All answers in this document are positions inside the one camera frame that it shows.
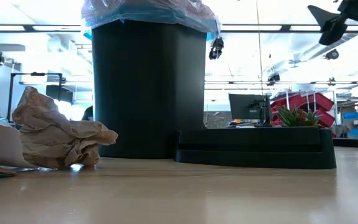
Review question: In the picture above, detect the black trash bin lid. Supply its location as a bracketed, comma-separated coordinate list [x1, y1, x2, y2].
[175, 126, 337, 170]

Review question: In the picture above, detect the translucent pink trash bag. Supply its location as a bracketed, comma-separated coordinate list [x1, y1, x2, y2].
[81, 0, 222, 40]

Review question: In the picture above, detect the black plastic trash bin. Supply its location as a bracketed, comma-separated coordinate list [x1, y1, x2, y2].
[91, 19, 208, 160]

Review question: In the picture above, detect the long clear plastic wrapper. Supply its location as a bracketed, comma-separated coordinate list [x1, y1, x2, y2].
[0, 162, 85, 172]

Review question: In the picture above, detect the brown paper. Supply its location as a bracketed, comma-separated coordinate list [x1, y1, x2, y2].
[12, 86, 119, 170]

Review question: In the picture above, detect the red storage bin rack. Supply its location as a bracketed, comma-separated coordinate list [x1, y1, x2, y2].
[270, 91, 336, 129]

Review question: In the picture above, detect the small potted succulent plant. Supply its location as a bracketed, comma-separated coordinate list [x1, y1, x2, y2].
[277, 105, 323, 128]

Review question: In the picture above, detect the black desktop monitor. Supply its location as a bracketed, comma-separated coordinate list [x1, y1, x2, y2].
[228, 93, 272, 127]

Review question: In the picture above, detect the person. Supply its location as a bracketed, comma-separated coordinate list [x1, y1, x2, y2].
[81, 105, 94, 121]

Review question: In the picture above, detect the dark rectangular panel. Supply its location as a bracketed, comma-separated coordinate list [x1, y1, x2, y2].
[45, 84, 74, 105]

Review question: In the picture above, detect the black hanging camera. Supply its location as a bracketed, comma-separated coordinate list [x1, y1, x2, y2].
[208, 36, 225, 60]

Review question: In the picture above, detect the black aluminium table frame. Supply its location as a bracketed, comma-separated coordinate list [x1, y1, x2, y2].
[333, 138, 358, 149]

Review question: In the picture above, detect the black light bar frame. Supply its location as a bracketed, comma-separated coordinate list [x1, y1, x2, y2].
[0, 23, 358, 34]

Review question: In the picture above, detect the black metal frame stand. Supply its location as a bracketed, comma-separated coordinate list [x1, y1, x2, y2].
[7, 72, 65, 123]

